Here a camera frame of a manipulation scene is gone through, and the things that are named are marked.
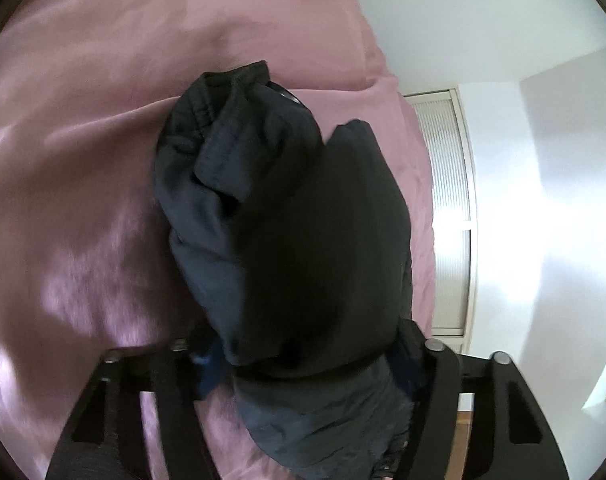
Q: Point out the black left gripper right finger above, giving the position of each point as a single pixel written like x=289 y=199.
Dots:
x=509 y=438

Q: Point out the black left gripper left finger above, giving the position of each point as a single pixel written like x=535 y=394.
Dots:
x=104 y=435

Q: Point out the black large jacket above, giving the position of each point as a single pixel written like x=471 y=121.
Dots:
x=296 y=246

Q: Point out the white louvered closet doors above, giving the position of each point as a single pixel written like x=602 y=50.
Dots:
x=442 y=123

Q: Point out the pink bed sheet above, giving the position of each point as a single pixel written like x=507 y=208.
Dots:
x=85 y=86

